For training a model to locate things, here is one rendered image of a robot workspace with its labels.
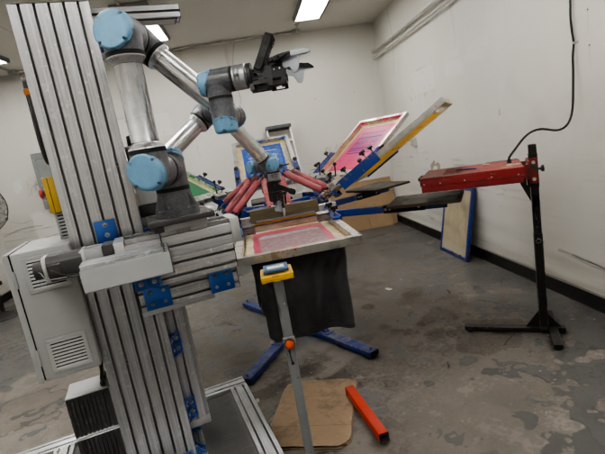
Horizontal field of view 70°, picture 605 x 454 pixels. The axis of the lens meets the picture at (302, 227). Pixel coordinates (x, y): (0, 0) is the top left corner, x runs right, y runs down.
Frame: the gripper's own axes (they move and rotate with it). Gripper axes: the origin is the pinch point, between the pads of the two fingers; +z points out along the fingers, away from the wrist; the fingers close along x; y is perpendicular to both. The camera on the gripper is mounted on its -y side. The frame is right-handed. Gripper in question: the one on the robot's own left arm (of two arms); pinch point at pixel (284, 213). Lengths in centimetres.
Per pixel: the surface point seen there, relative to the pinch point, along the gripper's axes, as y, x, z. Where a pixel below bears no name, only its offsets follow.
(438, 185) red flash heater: -95, 1, 0
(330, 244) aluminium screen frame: -14, 65, 8
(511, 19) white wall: -200, -77, -102
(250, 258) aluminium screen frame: 22, 65, 7
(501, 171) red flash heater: -125, 19, -3
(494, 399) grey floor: -85, 61, 106
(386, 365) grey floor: -46, 6, 106
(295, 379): 13, 85, 57
